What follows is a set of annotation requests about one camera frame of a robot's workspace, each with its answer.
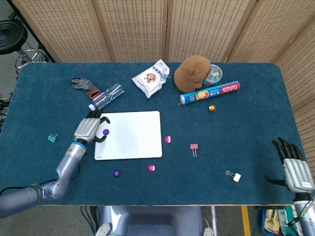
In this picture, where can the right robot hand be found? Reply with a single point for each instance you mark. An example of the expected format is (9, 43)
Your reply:
(297, 174)

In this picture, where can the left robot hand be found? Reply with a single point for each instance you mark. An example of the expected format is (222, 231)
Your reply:
(87, 129)

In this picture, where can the purple round magnet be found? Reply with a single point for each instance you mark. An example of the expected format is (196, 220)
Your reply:
(105, 132)
(117, 173)

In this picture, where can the pink round magnet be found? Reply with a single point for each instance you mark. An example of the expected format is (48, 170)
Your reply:
(151, 168)
(168, 139)

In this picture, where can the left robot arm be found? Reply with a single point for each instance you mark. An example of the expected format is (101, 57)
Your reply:
(66, 167)

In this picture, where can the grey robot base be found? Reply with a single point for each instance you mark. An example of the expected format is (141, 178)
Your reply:
(152, 221)

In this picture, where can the white board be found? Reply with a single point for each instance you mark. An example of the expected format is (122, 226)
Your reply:
(133, 137)

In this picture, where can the teal binder clip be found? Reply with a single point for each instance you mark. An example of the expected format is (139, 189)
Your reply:
(52, 138)

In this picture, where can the clear plastic bottle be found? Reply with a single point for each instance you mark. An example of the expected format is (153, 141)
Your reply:
(108, 96)

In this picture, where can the grey knit glove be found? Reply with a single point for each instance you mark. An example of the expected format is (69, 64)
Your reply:
(83, 84)

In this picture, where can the blue storage crate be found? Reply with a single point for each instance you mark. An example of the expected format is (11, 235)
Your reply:
(264, 221)

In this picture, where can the cream binder clip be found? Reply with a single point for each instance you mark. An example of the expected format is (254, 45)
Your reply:
(237, 177)

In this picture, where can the teal table cloth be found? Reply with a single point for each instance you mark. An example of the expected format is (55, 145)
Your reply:
(246, 137)

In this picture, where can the white food bag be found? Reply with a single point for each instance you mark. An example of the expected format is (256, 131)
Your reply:
(150, 79)

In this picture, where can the white table leg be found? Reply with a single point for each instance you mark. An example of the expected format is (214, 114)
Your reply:
(213, 218)

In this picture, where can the pink binder clip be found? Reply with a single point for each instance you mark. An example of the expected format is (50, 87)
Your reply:
(194, 146)

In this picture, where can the wicker folding screen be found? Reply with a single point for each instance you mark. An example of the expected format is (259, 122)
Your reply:
(137, 29)

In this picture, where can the brown plush toy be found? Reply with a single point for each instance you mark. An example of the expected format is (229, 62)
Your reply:
(189, 76)

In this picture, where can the blue plastic wrap roll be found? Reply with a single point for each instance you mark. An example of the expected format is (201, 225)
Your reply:
(209, 94)

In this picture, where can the black stool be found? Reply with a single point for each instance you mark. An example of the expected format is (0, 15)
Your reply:
(9, 37)

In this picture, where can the clear plastic jar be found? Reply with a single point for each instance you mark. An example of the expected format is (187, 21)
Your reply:
(215, 73)

